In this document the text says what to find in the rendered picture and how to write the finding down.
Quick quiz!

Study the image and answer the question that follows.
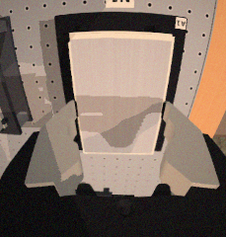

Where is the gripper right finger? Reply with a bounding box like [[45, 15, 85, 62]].
[[159, 101, 226, 218]]

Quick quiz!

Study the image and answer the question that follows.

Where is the white label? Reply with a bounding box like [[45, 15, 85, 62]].
[[106, 0, 134, 8]]

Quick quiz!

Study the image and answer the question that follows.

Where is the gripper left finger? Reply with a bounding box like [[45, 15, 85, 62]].
[[0, 100, 84, 237]]

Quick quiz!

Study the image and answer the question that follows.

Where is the grey rectangular base plate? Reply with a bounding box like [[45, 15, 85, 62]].
[[0, 0, 218, 197]]

